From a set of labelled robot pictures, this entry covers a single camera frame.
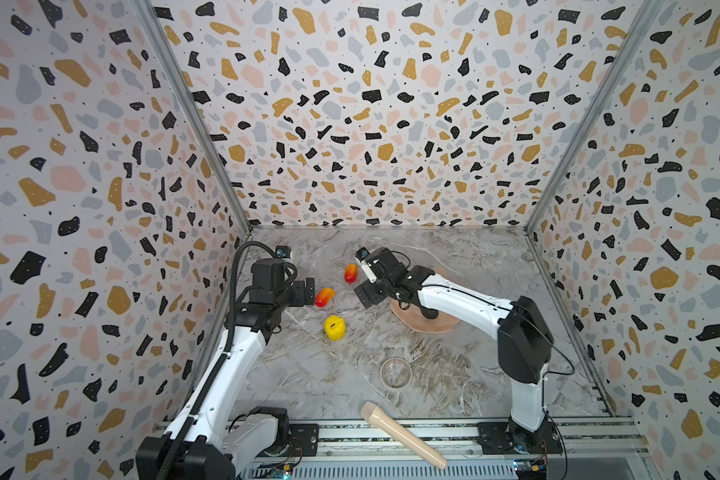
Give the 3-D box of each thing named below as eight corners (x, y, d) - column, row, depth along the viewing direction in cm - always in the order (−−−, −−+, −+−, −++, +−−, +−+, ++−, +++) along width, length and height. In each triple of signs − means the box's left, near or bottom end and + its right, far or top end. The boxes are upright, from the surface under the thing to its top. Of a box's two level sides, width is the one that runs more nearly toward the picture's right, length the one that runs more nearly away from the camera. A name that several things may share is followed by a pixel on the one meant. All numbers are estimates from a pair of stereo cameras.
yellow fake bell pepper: (325, 342, 93) (323, 333, 88) (327, 324, 97) (325, 315, 92) (344, 342, 93) (343, 333, 88) (346, 325, 97) (344, 315, 92)
